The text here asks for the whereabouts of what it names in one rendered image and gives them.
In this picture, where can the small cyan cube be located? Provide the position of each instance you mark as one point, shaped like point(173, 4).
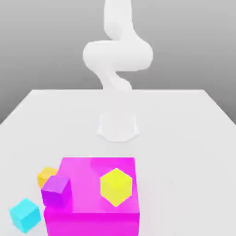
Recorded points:
point(24, 215)

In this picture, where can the small purple cube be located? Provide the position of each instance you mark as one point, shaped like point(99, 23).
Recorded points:
point(55, 193)

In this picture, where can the large magenta box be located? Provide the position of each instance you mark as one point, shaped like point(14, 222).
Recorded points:
point(88, 217)

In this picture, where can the small yellow cube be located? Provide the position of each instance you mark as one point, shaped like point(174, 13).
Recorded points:
point(116, 187)

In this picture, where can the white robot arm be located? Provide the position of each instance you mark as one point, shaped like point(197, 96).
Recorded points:
point(118, 55)

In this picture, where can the small orange cube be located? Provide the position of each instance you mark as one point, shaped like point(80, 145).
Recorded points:
point(45, 174)

